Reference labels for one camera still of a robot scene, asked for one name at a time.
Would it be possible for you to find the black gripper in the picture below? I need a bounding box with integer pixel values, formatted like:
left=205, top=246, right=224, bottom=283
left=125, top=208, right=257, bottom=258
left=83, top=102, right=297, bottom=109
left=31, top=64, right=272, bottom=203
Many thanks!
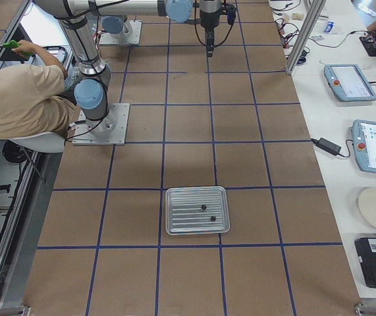
left=200, top=0, right=222, bottom=57

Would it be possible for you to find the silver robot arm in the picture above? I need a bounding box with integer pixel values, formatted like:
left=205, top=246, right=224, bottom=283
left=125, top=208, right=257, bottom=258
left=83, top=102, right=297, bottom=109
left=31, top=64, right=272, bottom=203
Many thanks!
left=101, top=15, right=133, bottom=36
left=36, top=1, right=223, bottom=140

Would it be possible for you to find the ribbed metal tray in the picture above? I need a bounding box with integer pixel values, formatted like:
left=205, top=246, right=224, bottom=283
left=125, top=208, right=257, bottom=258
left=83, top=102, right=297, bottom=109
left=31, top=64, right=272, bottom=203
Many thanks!
left=165, top=186, right=230, bottom=236

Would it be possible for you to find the upper blue teach pendant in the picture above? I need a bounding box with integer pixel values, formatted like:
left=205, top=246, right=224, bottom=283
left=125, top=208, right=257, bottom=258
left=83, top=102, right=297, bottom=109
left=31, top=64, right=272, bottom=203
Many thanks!
left=323, top=64, right=376, bottom=102

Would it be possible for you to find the black power adapter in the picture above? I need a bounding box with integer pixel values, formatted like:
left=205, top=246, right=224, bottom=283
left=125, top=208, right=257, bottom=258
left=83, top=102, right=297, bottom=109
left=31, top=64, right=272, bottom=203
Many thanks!
left=311, top=138, right=341, bottom=156

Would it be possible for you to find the seated person beige shirt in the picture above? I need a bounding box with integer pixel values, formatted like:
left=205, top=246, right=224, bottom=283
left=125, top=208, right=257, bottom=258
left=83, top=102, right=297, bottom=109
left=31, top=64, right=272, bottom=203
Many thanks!
left=0, top=40, right=76, bottom=139

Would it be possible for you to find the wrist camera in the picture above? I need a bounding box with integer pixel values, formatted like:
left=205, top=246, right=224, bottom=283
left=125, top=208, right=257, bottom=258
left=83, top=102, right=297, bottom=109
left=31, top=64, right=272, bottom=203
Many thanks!
left=224, top=3, right=237, bottom=26

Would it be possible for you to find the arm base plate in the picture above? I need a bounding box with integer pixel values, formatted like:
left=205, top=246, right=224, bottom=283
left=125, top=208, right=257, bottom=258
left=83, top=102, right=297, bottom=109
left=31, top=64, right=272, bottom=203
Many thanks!
left=99, top=20, right=142, bottom=46
left=71, top=103, right=130, bottom=145

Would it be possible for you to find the aluminium frame post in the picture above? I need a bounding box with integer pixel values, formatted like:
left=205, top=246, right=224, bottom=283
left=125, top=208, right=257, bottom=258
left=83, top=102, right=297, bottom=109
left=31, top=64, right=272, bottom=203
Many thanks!
left=285, top=0, right=326, bottom=75

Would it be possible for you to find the green handled grabber stick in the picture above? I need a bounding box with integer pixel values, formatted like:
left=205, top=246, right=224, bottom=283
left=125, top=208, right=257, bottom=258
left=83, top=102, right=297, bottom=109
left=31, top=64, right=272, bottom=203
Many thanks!
left=0, top=40, right=20, bottom=49

